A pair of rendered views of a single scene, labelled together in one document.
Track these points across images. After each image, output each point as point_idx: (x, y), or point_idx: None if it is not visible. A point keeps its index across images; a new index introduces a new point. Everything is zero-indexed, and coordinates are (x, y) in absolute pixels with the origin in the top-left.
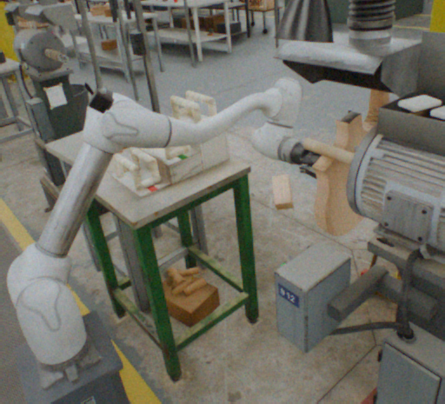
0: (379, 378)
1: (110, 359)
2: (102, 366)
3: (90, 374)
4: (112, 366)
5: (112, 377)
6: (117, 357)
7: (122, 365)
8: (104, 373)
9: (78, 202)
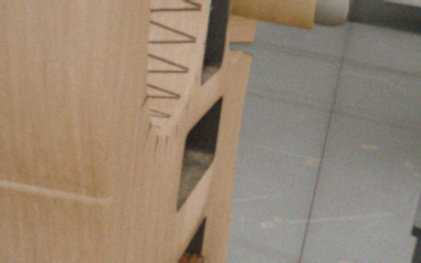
0: None
1: None
2: None
3: None
4: None
5: (420, 243)
6: None
7: (413, 230)
8: (417, 208)
9: None
